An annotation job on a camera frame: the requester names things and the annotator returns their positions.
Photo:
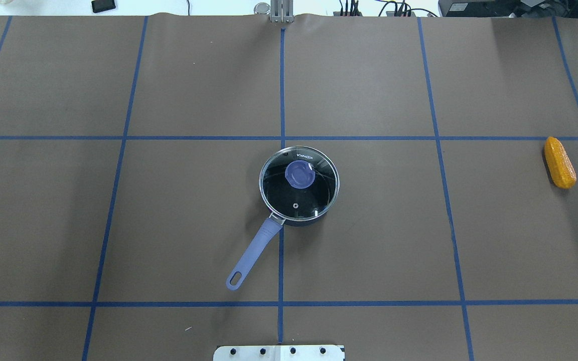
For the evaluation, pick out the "glass pot lid blue knob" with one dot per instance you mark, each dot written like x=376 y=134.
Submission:
x=299 y=184

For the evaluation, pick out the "black device on desk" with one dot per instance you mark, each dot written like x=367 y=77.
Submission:
x=99 y=6

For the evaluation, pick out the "blue saucepan with handle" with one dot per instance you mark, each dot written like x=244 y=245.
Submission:
x=271 y=226

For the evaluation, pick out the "yellow corn cob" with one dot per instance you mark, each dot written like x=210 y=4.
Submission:
x=559 y=165

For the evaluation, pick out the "aluminium frame post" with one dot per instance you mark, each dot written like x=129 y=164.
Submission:
x=281 y=11

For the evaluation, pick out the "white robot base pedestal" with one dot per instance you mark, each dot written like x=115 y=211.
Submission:
x=280 y=352

